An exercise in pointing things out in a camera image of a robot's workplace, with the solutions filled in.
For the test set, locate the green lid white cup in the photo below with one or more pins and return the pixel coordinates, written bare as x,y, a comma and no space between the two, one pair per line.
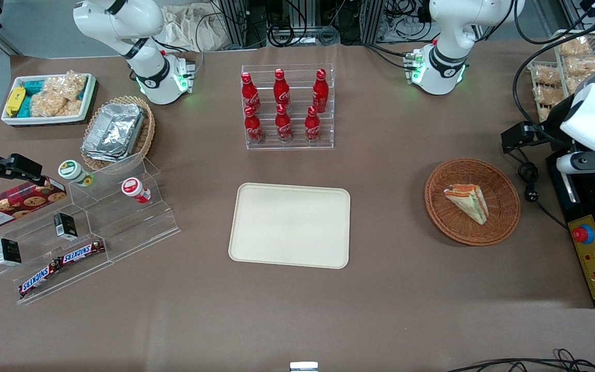
72,171

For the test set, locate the clear acrylic stepped display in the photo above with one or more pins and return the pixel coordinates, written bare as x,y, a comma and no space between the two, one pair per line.
122,227

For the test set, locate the beige plastic tray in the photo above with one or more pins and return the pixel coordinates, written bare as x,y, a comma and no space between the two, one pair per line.
290,227

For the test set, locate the brown Snickers bar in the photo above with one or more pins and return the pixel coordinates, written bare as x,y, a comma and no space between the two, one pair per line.
38,279
81,252

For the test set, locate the oval light wicker basket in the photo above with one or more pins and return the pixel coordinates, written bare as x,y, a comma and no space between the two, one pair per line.
147,132

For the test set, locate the yellow snack pack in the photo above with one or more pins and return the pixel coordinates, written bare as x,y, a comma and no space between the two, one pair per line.
15,101

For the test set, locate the triangle sandwich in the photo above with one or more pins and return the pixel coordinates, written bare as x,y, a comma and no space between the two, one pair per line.
468,202

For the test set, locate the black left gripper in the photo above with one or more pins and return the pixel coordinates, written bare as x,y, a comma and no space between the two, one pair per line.
554,122

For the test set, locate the crumpled beige cloth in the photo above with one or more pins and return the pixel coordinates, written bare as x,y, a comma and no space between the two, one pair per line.
189,26

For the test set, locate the black machine with yellow panel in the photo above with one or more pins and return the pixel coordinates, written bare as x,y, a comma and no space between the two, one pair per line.
581,201

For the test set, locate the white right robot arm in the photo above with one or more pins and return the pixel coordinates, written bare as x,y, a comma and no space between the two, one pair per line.
137,31

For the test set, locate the silver foil container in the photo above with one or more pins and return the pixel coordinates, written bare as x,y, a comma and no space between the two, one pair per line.
114,132

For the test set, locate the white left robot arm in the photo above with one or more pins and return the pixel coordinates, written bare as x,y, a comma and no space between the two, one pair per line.
447,31

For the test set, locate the teal snack pack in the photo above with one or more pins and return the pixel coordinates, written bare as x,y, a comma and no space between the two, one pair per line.
25,107
32,87

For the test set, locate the white rectangular snack bin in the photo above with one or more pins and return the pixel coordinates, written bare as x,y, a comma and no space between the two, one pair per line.
49,120

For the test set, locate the red cola bottle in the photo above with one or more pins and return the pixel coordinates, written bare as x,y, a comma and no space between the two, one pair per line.
320,92
253,128
281,90
312,126
250,93
283,126

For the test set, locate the aluminium frame post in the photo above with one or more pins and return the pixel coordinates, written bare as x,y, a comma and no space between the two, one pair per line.
240,20
375,20

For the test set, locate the brown table cover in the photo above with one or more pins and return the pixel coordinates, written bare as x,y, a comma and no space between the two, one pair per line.
297,320

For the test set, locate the red tartan cookie box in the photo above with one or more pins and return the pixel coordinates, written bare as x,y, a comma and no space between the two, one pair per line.
13,206

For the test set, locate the red lid white cup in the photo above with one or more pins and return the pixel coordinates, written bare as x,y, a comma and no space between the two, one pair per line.
133,188

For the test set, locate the round brown wicker basket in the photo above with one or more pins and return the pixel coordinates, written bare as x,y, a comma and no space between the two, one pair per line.
447,217

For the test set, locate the small black white box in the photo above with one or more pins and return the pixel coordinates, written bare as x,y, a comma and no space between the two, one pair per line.
8,252
65,226

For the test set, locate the clear acrylic bottle rack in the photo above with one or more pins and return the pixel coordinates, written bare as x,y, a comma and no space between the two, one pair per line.
297,139

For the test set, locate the bagged fried snack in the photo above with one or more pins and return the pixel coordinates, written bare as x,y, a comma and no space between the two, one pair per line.
581,66
543,112
574,47
546,94
579,83
548,76

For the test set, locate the red emergency stop button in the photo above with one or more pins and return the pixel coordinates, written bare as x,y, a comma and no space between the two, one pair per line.
583,234

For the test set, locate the clear bag of rice crackers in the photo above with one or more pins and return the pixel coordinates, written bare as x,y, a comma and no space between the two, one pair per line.
67,85
49,105

